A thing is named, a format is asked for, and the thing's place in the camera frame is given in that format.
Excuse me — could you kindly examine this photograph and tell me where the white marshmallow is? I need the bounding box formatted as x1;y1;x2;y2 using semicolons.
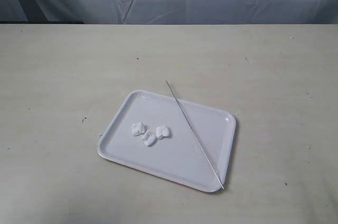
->
132;122;145;136
155;125;171;139
142;130;157;146

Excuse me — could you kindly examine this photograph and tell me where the thin metal skewer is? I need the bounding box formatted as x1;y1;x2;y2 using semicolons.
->
165;80;225;190

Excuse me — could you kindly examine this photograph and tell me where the white marshmallow bottom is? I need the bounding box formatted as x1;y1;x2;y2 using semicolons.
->
155;125;171;139

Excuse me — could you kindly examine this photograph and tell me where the white rectangular plastic tray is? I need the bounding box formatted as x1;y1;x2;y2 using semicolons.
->
98;90;236;193

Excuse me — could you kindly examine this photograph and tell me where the white marshmallow top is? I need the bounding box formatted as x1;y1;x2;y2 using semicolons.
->
142;130;157;146

